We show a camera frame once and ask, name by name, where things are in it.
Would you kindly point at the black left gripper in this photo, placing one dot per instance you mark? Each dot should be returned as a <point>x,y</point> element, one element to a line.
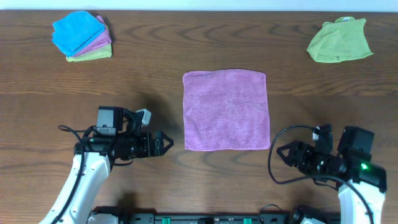
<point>159,143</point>

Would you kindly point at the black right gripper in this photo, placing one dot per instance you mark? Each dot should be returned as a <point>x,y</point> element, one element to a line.
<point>298,155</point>

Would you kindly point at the purple microfiber cloth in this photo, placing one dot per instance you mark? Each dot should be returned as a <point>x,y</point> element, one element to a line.
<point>226,109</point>

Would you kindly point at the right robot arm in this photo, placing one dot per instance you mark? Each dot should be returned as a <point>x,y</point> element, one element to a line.
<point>361,185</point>

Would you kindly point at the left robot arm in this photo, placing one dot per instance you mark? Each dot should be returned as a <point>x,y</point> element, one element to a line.
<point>91,166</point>

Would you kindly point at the folded green cloth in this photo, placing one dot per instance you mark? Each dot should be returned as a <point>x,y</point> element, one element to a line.
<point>103,52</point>

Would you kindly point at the crumpled green cloth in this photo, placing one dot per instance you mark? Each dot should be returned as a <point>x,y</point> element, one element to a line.
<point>339,41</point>

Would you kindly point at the folded pink cloth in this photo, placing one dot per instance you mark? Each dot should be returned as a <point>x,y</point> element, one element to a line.
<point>103,39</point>

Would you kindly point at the folded blue cloth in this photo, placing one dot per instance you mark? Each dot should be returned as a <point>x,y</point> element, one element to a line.
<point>75,31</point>

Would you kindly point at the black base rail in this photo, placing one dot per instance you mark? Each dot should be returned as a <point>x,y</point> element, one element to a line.
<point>269,214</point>

